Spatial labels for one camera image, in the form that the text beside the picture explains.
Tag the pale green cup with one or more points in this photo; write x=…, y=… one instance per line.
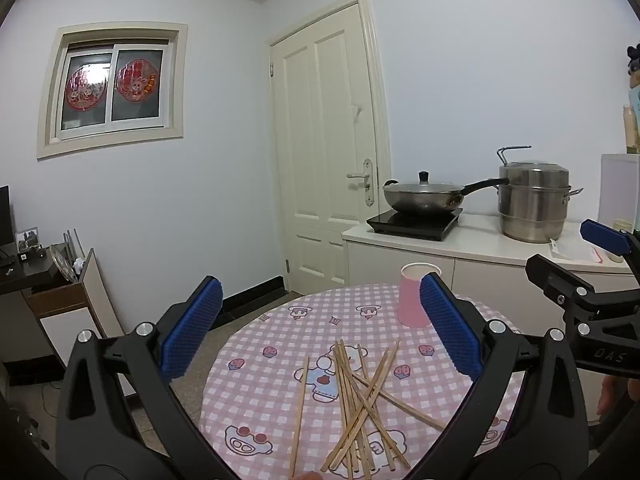
x=622, y=224

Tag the pink paper cup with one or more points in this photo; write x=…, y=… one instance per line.
x=412, y=300

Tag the clear adhesive door hook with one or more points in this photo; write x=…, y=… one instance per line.
x=357, y=110

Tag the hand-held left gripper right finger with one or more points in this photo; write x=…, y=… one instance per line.
x=450, y=330

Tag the person's right hand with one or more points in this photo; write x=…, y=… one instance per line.
x=607, y=395

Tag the cream panel door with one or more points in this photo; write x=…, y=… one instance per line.
x=325, y=160

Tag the black monitor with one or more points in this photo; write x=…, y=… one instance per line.
x=5, y=220

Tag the pale bottle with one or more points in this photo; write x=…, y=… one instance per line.
x=631, y=130

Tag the dark desk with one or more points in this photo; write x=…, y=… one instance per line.
x=20, y=275

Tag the red round window decal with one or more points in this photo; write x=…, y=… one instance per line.
x=85, y=87
x=137, y=80

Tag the bunch of wooden chopsticks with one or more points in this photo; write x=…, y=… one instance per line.
x=360, y=400

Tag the round glass lid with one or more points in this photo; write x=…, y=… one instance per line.
x=62, y=262

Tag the person's left hand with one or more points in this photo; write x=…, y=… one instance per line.
x=310, y=476

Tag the white panel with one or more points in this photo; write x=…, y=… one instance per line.
x=617, y=185

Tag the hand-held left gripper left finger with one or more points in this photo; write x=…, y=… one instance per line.
x=192, y=330

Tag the black induction cooker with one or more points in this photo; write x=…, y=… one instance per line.
x=410, y=225

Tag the white kitchen cabinet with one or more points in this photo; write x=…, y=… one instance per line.
x=480, y=250

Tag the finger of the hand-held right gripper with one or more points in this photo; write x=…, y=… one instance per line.
x=605, y=237
x=555, y=275

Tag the cream framed window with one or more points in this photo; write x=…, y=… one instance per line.
x=47, y=110

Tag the small photo frame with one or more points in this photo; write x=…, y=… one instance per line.
x=27, y=240

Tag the dark haired toy figure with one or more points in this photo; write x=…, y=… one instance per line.
x=635, y=65

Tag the steel steamer pot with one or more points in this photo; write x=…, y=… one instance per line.
x=535, y=200

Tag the glass wok lid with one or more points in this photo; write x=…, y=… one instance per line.
x=422, y=186

